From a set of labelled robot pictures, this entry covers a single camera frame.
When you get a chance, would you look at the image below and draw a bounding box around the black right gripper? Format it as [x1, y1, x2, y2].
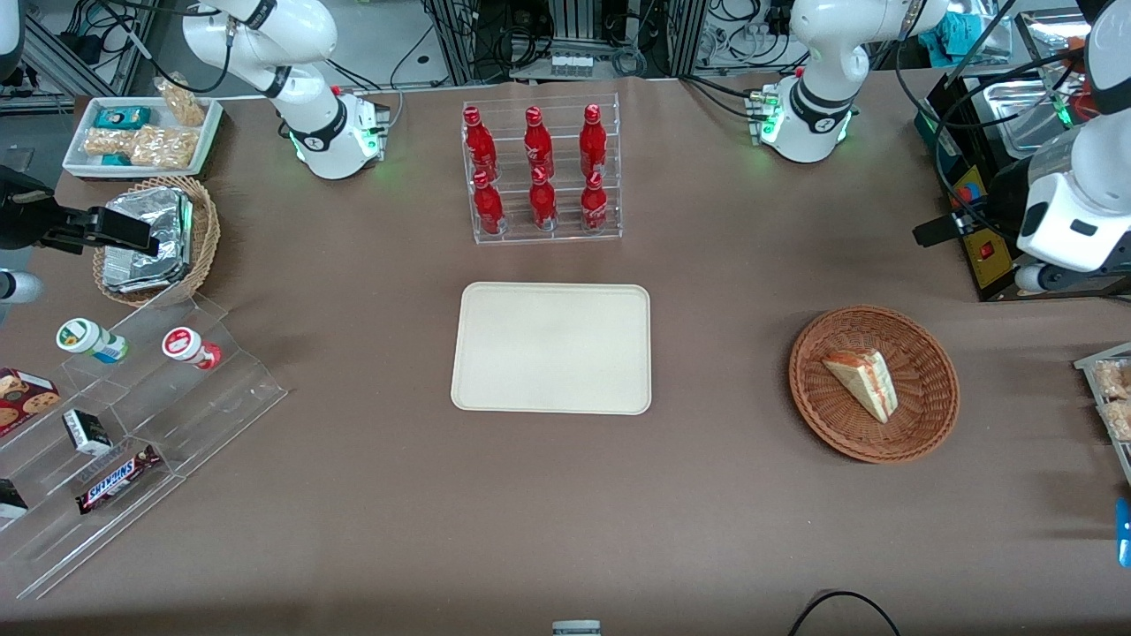
[0, 166, 161, 258]

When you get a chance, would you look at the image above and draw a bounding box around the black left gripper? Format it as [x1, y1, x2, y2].
[913, 159, 1035, 253]

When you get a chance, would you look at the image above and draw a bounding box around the triangular sandwich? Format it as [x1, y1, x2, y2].
[822, 349, 899, 424]

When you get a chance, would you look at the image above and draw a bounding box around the light tan wicker basket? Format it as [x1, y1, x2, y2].
[92, 175, 221, 308]

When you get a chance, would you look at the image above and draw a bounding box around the white rectangular snack tray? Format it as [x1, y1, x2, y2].
[62, 95, 224, 180]

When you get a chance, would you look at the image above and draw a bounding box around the brown round wicker basket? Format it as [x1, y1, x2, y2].
[788, 305, 960, 465]

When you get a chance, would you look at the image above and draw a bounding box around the grey tray with snacks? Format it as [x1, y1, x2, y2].
[1074, 343, 1131, 487]

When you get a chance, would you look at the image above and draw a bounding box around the beige rectangular plastic tray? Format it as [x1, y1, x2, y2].
[451, 282, 652, 415]

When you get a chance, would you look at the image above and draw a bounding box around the foil wrapped packet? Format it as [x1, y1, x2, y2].
[104, 187, 193, 259]
[102, 247, 193, 294]

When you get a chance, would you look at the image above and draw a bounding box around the black food warmer appliance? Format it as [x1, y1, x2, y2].
[915, 9, 1131, 303]

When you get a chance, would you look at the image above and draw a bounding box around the clear bag of crackers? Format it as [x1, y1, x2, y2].
[131, 125, 197, 170]
[155, 75, 207, 127]
[84, 128, 133, 158]

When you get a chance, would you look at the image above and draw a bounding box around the green lid yogurt cup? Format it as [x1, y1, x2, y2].
[56, 318, 129, 365]

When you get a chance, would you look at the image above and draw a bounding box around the red lid yogurt cup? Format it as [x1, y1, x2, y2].
[162, 327, 223, 371]

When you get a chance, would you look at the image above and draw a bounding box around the stainless steel pan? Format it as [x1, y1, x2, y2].
[972, 78, 1074, 158]

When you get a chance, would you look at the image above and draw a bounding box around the clear acrylic stepped display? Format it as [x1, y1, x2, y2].
[0, 291, 289, 602]

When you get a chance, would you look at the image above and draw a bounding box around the red cookie box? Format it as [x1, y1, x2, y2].
[0, 367, 63, 438]

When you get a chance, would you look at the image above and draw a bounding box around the teal plastic bag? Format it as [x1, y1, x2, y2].
[919, 11, 975, 59]

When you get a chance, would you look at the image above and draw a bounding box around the small black white box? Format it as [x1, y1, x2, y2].
[62, 409, 114, 457]

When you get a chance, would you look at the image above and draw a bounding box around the Snickers chocolate bar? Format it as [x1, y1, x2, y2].
[75, 444, 163, 516]

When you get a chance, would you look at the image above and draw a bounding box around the red cola bottle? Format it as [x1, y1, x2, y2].
[523, 106, 556, 180]
[472, 170, 505, 236]
[528, 166, 558, 232]
[579, 103, 609, 178]
[581, 170, 610, 233]
[463, 106, 497, 182]

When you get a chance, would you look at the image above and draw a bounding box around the clear acrylic bottle rack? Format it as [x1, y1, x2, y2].
[460, 93, 623, 246]

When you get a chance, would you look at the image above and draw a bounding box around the metal equipment rack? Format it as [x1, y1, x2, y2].
[424, 0, 708, 85]

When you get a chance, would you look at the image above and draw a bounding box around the black cable loop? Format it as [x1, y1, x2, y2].
[786, 590, 902, 636]

